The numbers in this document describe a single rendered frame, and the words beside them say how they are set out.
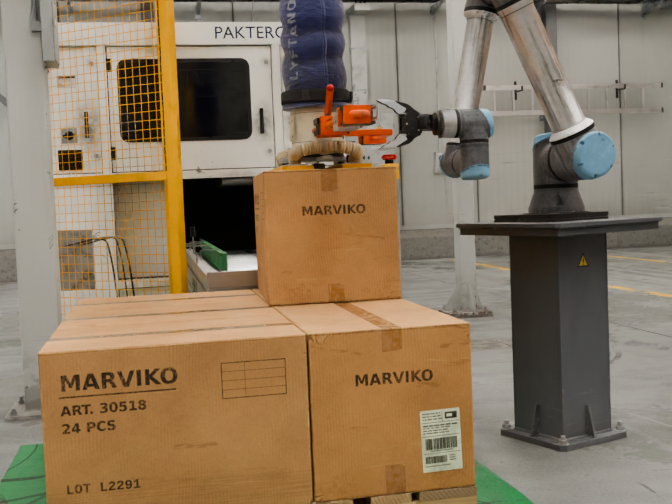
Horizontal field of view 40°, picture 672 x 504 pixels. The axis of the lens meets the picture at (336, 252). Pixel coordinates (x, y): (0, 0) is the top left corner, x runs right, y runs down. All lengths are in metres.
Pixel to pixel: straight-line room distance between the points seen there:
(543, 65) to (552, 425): 1.19
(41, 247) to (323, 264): 1.65
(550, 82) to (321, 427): 1.40
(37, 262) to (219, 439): 2.06
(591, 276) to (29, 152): 2.32
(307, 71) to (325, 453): 1.30
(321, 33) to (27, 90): 1.54
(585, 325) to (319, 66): 1.23
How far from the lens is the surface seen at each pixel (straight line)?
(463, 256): 6.52
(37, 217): 4.06
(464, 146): 2.89
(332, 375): 2.16
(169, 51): 4.14
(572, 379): 3.19
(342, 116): 2.49
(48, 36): 4.07
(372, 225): 2.75
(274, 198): 2.72
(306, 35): 3.00
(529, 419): 3.30
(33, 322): 4.09
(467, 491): 2.32
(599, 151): 3.04
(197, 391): 2.13
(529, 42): 3.00
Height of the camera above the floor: 0.85
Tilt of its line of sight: 3 degrees down
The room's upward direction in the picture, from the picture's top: 2 degrees counter-clockwise
